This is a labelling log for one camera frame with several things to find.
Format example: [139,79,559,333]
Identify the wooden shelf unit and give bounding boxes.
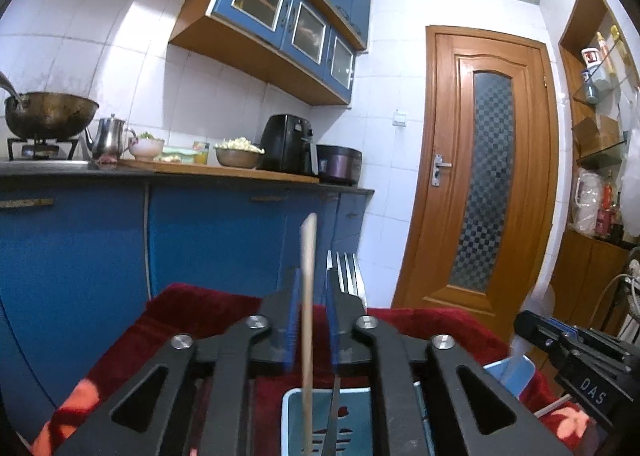
[539,0,639,335]

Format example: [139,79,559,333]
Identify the blue lower kitchen cabinets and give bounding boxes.
[1,161,371,440]

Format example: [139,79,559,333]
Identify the wooden chopstick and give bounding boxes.
[300,212,317,455]

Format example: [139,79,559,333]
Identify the black air fryer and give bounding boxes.
[258,114,319,176]

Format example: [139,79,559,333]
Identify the light blue utensil box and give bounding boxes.
[281,355,535,455]

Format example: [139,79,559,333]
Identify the dark rice cooker pot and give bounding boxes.
[317,144,362,186]

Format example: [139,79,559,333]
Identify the steel kettle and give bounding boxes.
[85,114,136,162]

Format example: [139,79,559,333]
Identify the dark wok pan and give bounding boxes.
[1,74,99,141]

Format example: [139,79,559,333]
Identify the blue upper wall cabinets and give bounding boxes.
[169,0,371,106]

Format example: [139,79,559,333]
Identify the bowl of popcorn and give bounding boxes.
[215,136,265,169]

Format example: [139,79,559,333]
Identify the wooden door with glass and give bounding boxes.
[393,26,559,339]

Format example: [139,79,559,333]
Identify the red floral blanket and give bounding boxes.
[30,284,599,455]

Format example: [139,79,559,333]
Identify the gas stove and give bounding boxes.
[6,138,78,161]

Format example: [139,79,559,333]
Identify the white ceramic bowl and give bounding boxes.
[128,133,165,161]

